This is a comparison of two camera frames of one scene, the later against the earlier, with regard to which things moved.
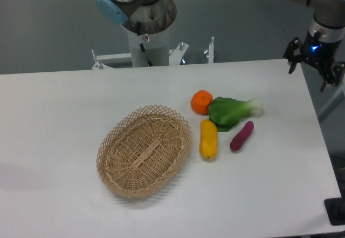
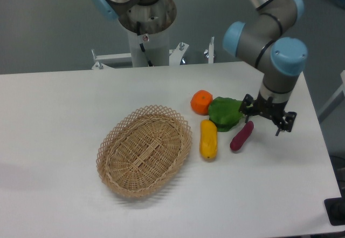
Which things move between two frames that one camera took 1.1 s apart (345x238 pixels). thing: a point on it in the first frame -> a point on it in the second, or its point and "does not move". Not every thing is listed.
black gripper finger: x=295 y=44 -> x=247 y=107
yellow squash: x=208 y=140 does not move
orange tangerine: x=200 y=101 does not move
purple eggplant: x=239 y=139 does not move
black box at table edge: x=335 y=208 does not move
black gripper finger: x=334 y=73 -> x=289 y=118
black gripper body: x=321 y=54 -> x=268 y=107
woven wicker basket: x=143 y=150 does not move
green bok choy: x=225 y=113 does not move
